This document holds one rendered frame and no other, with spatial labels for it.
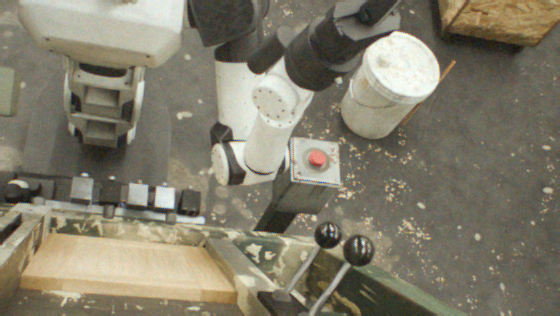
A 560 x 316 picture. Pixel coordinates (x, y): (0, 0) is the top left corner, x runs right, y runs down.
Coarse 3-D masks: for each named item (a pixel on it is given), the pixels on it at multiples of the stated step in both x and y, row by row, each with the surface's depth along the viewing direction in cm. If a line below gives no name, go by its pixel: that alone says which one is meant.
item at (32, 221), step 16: (16, 208) 122; (32, 208) 126; (48, 208) 129; (0, 224) 103; (16, 224) 109; (32, 224) 107; (48, 224) 129; (0, 240) 93; (16, 240) 92; (32, 240) 105; (0, 256) 80; (16, 256) 87; (0, 272) 75; (16, 272) 89; (0, 288) 76; (16, 288) 91; (0, 304) 78
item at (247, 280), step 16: (208, 240) 140; (224, 240) 142; (224, 256) 122; (240, 256) 125; (224, 272) 117; (240, 272) 109; (256, 272) 111; (240, 288) 103; (256, 288) 98; (272, 288) 100; (240, 304) 101; (256, 304) 91
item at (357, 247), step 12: (348, 240) 78; (360, 240) 77; (348, 252) 77; (360, 252) 77; (372, 252) 78; (348, 264) 78; (360, 264) 78; (336, 276) 78; (324, 300) 77; (312, 312) 77
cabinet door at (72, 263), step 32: (64, 256) 112; (96, 256) 118; (128, 256) 122; (160, 256) 127; (192, 256) 130; (32, 288) 95; (64, 288) 97; (96, 288) 98; (128, 288) 99; (160, 288) 100; (192, 288) 102; (224, 288) 105
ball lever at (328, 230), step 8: (320, 224) 89; (328, 224) 89; (336, 224) 90; (320, 232) 89; (328, 232) 88; (336, 232) 89; (320, 240) 89; (328, 240) 88; (336, 240) 89; (320, 248) 89; (328, 248) 89; (312, 256) 89; (304, 264) 89; (296, 272) 89; (304, 272) 89; (296, 280) 89; (288, 288) 89; (272, 296) 89; (280, 296) 88; (288, 296) 88
